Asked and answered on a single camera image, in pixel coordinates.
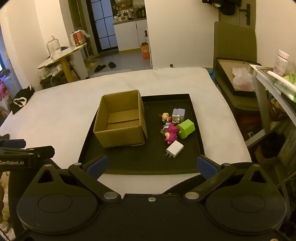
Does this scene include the pale plastic bag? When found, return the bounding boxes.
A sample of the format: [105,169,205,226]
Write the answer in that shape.
[232,67,255,92]

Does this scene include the pink capped bottle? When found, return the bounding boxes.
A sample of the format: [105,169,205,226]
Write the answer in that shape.
[273,49,290,77]

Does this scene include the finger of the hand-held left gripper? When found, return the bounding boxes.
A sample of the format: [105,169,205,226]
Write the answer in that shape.
[0,138,26,149]
[0,146,55,160]

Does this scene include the orange carton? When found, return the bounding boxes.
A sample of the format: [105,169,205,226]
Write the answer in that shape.
[140,44,150,60]

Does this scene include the clear water jug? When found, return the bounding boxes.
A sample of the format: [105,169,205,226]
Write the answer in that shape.
[46,35,62,61]

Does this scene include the black tray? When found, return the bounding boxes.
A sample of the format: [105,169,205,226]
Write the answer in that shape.
[77,93,206,175]

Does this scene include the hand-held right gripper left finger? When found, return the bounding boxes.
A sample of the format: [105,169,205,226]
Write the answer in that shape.
[30,155,122,202]

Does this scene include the round table with yellow leg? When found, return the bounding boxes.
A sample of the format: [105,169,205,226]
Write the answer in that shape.
[38,43,87,82]

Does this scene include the green tin box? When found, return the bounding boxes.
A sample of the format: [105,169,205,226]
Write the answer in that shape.
[177,119,196,139]

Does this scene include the black cloth with white print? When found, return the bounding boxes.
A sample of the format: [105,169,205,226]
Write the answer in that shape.
[10,85,35,114]

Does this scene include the green packet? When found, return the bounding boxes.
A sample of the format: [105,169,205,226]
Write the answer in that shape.
[267,71,296,102]

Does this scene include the dark bin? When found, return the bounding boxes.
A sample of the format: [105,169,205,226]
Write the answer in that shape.
[261,132,287,160]

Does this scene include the pink dinosaur toy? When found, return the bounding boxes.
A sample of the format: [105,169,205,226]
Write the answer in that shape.
[164,124,181,142]

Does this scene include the white side table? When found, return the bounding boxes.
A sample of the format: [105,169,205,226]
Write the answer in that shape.
[249,64,296,139]

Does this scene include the dark hanging clothes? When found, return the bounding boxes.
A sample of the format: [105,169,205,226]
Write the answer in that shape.
[202,0,238,15]

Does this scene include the small doll figurine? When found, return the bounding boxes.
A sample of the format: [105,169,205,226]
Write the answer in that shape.
[159,113,174,123]

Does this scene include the white charger plug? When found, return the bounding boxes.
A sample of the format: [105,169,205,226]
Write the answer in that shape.
[166,141,184,159]

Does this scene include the dark glass door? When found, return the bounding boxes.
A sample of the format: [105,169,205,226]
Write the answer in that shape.
[89,0,119,52]

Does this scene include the black door handle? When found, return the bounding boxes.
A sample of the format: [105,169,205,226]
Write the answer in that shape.
[240,3,251,26]

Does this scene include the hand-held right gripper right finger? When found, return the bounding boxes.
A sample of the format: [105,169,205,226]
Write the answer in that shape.
[184,155,275,203]

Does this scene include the brown cardboard box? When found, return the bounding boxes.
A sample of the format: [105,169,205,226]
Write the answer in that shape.
[93,90,148,149]

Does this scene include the white cabinet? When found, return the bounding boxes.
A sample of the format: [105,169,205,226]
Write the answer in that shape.
[113,19,148,52]

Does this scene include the pink plush toy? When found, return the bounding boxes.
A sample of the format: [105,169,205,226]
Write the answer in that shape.
[0,69,11,100]

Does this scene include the red snack box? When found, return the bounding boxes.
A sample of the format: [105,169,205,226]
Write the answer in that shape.
[70,30,89,47]

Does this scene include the dark green open box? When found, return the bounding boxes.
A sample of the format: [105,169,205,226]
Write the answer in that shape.
[213,21,263,109]

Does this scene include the lavender toy box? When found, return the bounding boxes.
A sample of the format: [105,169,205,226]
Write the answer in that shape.
[172,108,185,123]

